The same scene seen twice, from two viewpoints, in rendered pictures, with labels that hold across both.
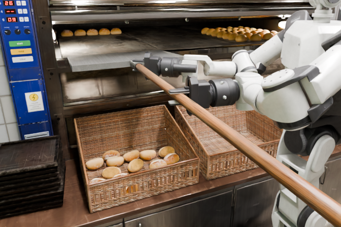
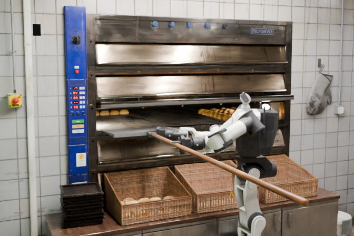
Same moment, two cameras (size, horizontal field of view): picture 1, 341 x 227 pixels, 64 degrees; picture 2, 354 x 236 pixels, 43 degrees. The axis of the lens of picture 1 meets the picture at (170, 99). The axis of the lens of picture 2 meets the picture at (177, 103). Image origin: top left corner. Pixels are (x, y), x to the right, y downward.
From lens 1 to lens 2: 2.10 m
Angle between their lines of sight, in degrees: 14
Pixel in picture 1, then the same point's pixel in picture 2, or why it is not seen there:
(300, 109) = (220, 144)
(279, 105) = (213, 142)
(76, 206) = (111, 224)
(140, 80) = (149, 147)
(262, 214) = not seen: outside the picture
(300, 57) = not seen: hidden behind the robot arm
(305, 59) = not seen: hidden behind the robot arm
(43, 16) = (92, 104)
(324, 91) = (227, 137)
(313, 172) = (249, 188)
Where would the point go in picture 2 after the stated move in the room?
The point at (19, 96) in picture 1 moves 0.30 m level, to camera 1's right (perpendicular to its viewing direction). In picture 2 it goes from (72, 155) to (111, 155)
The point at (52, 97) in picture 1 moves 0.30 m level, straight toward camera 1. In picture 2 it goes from (91, 157) to (101, 165)
